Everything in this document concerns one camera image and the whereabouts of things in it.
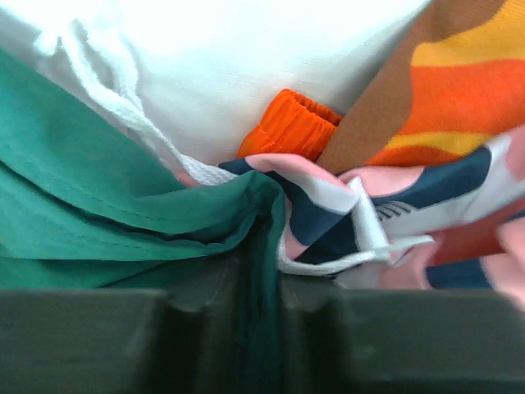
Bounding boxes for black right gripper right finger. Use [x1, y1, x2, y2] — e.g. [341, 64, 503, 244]
[281, 276, 524, 393]

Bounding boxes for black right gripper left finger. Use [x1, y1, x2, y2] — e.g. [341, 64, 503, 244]
[0, 245, 251, 394]

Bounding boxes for teal green shorts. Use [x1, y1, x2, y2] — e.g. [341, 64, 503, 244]
[1, 53, 285, 393]

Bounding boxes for orange shorts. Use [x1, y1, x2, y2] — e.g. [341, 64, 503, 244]
[236, 89, 342, 162]

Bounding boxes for pink navy patterned cloth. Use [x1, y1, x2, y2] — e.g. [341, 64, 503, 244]
[176, 125, 525, 309]

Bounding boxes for orange camouflage cloth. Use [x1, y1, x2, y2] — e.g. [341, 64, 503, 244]
[318, 1, 524, 173]

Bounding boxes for cream drawstring cord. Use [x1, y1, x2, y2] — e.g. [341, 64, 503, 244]
[36, 18, 239, 188]

